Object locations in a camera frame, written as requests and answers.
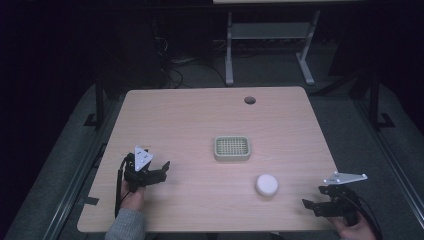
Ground grey metal stand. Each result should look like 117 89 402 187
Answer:
224 9 322 87

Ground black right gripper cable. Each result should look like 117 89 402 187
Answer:
343 191 384 240

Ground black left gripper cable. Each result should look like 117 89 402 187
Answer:
114 159 132 218

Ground person's left hand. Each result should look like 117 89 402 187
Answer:
119 179 147 212

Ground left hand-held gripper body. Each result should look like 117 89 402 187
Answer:
121 145 158 194

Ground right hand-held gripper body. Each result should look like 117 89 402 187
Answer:
318 171 369 226

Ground grey tape strip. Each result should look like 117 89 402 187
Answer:
77 196 100 206

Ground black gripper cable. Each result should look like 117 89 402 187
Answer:
114 159 132 218
343 191 384 240

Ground black metal stand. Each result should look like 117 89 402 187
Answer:
83 71 116 128
353 64 396 130

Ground white round soap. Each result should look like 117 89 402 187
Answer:
255 173 280 198

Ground black floor cables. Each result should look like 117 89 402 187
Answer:
151 19 228 89

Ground green soap dish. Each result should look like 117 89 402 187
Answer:
213 135 252 163

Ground person's right hand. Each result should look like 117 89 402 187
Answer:
327 212 378 240

